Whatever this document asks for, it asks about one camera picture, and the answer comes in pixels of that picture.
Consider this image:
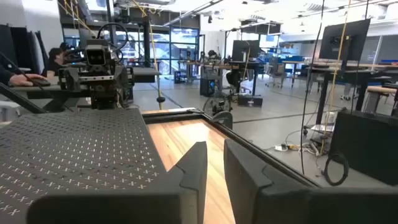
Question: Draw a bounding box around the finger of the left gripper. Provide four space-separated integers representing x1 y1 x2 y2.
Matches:
90 83 105 110
104 83 118 110

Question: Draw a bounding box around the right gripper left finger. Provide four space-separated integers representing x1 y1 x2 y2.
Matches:
27 141 208 224

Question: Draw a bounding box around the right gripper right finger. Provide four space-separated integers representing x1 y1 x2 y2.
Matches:
223 139 398 224

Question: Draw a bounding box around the person's forearm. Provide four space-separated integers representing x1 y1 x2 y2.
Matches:
0 63 16 86

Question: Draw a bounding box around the person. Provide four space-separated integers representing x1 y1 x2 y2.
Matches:
41 46 68 78

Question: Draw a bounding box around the black computer mouse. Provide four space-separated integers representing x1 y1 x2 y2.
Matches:
30 78 52 88

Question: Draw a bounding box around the black office desk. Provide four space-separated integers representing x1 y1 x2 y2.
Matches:
9 67 162 113

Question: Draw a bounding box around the black perforated metal shelf riser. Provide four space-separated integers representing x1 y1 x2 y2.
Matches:
0 108 170 224

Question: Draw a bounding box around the person's hand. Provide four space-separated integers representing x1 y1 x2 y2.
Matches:
8 73 47 88

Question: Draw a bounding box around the black computer tower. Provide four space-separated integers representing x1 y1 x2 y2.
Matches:
199 77 216 98

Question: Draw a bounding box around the black box on floor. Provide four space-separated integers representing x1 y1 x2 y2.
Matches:
237 94 264 108

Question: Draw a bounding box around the black floor fan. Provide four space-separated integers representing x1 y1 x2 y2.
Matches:
203 94 233 118

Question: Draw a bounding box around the wooden desk with black legs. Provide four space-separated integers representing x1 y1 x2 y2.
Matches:
185 60 262 98

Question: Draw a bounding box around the large black equipment case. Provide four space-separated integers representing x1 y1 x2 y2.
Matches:
328 108 398 187

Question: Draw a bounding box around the grey office chair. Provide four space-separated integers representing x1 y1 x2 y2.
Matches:
265 57 281 88

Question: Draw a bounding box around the black computer monitor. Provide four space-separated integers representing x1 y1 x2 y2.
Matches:
231 39 261 62
319 18 372 62

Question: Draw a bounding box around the black desk with wooden top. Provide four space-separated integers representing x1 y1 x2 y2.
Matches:
306 63 398 126

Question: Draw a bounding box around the wooden top stool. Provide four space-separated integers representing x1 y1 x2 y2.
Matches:
364 85 398 114

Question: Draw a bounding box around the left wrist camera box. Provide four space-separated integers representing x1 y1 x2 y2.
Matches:
84 39 108 67

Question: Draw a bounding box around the yellow cable with black ball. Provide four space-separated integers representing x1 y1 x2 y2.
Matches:
130 0 166 110

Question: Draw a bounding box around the black aluminium table frame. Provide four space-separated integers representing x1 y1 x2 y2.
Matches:
0 82 323 189

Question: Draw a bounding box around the coiled black cable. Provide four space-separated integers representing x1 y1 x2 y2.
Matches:
323 151 350 187

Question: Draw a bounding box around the long black cable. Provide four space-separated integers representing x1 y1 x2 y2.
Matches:
298 0 326 175

